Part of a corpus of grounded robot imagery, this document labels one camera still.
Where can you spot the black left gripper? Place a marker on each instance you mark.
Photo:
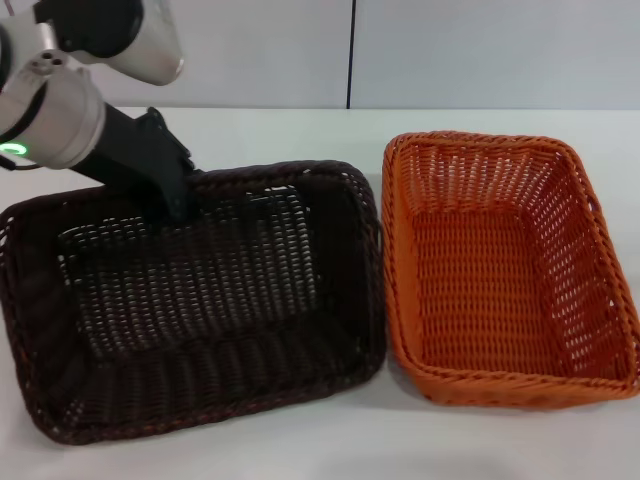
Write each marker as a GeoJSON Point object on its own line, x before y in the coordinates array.
{"type": "Point", "coordinates": [140, 150]}

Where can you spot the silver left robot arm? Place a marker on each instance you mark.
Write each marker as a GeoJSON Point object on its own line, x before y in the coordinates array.
{"type": "Point", "coordinates": [60, 120]}

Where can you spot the dark brown wicker basket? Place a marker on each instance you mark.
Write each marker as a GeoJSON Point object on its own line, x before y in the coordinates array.
{"type": "Point", "coordinates": [200, 305]}

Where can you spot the orange wicker basket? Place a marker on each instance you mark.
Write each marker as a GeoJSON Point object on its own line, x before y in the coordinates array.
{"type": "Point", "coordinates": [480, 280]}

